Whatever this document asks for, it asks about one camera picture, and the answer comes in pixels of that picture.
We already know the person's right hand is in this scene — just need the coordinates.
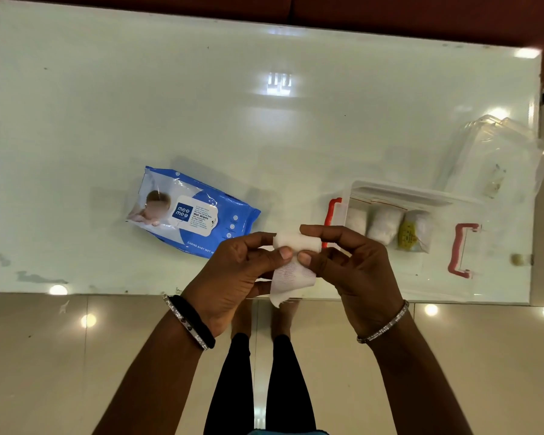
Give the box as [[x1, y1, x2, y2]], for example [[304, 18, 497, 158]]
[[296, 224, 410, 340]]

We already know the person's left hand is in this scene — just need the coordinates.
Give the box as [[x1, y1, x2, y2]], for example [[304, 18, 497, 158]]
[[180, 231, 295, 339]]

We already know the white gauze bandage roll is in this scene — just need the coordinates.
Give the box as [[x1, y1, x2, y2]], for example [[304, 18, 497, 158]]
[[272, 230, 322, 269]]

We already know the white paper wrapper red print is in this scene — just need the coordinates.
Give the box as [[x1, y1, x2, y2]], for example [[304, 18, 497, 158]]
[[269, 259, 318, 309]]

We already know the person's right forearm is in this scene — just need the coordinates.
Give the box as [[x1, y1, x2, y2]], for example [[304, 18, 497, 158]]
[[358, 304, 475, 435]]

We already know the person's left forearm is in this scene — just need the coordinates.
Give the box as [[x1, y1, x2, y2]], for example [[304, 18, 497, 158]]
[[92, 298, 216, 435]]

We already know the small zip bag white cotton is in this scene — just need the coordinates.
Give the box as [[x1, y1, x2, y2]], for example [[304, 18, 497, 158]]
[[346, 205, 369, 237]]

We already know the large zip bag white cotton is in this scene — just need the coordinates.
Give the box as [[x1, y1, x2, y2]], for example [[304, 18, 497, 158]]
[[366, 205, 405, 246]]

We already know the blue wet wipes pack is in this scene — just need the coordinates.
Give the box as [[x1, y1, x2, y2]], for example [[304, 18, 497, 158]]
[[126, 166, 262, 259]]

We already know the black wrist band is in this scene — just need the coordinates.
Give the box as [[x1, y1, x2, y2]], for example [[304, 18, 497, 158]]
[[171, 294, 217, 350]]

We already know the zip bag with yellow label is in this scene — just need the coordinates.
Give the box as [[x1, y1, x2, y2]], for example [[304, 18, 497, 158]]
[[397, 210, 434, 254]]

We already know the clear plastic storage box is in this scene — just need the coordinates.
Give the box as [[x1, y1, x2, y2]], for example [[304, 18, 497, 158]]
[[323, 178, 534, 305]]

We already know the person's right leg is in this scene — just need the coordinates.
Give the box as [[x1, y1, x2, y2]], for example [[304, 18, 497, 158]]
[[266, 299, 318, 435]]

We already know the person's leg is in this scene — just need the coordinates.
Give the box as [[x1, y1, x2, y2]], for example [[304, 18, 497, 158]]
[[203, 297, 255, 435], [266, 299, 318, 435]]

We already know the person's left leg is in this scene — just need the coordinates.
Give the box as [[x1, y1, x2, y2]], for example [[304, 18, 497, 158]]
[[203, 297, 255, 435]]

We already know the teal shirt hem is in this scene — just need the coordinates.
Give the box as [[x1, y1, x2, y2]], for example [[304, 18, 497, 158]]
[[247, 427, 330, 435]]

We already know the clear plastic box lid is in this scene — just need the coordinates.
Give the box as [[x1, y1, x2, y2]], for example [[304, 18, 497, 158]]
[[434, 114, 544, 201]]

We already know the red box latch handle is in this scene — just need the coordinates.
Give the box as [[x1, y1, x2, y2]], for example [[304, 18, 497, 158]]
[[322, 197, 343, 249], [448, 223, 481, 279]]

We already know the silver studded bracelet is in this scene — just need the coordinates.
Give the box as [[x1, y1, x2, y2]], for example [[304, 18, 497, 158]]
[[163, 293, 209, 351], [356, 300, 410, 345]]

